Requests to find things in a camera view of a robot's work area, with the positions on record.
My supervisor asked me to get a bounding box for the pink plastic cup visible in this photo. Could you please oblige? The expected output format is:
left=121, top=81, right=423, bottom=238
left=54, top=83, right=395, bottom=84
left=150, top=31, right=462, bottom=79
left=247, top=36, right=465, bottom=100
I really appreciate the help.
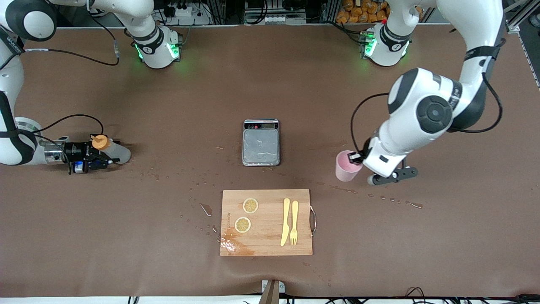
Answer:
left=335, top=150, right=363, bottom=182

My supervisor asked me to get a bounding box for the clear squeeze bottle orange cap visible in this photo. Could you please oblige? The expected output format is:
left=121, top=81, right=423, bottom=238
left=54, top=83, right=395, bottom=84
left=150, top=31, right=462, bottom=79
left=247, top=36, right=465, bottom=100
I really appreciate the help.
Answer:
left=92, top=134, right=132, bottom=165

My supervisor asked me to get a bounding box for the yellow plastic fork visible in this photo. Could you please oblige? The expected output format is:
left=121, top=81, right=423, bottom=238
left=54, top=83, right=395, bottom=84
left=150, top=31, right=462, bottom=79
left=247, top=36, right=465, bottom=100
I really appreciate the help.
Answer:
left=289, top=201, right=299, bottom=246

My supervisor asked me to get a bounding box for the silver digital kitchen scale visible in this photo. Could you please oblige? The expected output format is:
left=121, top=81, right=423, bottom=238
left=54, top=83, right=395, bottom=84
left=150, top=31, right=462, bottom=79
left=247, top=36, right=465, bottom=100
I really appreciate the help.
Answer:
left=242, top=119, right=281, bottom=167

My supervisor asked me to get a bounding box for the yellow plastic knife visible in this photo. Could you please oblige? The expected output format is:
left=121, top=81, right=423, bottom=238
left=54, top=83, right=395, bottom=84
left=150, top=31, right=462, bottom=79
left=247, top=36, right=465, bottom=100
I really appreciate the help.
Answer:
left=280, top=198, right=291, bottom=247

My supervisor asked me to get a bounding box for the wooden cutting board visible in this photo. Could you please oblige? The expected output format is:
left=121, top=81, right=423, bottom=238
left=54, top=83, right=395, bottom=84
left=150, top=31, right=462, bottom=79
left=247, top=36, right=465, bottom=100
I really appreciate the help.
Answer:
left=220, top=189, right=317, bottom=257

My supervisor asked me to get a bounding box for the orange snack bag pile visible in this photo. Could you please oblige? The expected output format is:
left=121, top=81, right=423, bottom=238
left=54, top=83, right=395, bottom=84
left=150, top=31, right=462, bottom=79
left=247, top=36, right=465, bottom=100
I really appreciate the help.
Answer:
left=336, top=0, right=391, bottom=24

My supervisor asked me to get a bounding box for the metal table edge clamp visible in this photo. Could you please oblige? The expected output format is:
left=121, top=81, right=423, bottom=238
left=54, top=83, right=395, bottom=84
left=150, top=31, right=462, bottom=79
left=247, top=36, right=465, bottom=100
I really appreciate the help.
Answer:
left=261, top=280, right=286, bottom=304

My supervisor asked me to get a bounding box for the white power strip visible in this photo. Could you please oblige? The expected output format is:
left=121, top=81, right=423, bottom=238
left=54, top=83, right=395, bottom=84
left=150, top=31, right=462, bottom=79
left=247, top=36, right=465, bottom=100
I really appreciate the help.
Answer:
left=167, top=4, right=211, bottom=26

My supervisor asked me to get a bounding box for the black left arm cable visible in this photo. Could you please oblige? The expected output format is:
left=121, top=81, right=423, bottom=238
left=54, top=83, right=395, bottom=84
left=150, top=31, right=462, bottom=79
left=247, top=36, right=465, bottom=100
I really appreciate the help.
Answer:
left=350, top=72, right=504, bottom=155

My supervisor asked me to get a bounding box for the black floor cable bundle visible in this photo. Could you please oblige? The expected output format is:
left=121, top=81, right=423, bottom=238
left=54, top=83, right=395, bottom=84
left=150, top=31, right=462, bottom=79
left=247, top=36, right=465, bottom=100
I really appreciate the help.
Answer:
left=405, top=287, right=540, bottom=304

